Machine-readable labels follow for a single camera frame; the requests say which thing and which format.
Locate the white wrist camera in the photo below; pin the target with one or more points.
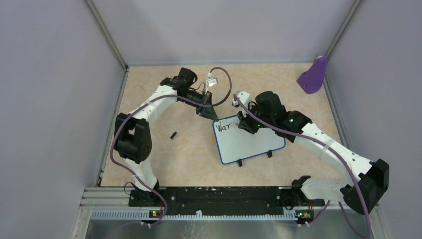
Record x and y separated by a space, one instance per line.
242 100
210 82

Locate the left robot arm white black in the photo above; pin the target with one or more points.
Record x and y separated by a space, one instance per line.
132 137

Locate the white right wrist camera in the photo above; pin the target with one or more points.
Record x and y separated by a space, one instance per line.
242 100

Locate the blue framed whiteboard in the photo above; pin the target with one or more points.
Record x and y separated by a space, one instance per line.
235 144

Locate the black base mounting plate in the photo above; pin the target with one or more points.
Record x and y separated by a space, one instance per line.
223 201

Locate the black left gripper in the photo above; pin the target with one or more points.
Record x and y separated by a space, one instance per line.
207 112

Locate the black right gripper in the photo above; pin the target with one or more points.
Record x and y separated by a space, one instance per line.
245 123

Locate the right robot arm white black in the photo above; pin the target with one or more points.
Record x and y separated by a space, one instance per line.
364 181

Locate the white slotted cable duct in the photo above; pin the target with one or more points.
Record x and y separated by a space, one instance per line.
146 215

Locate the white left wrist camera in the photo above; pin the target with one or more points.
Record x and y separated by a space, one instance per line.
210 82

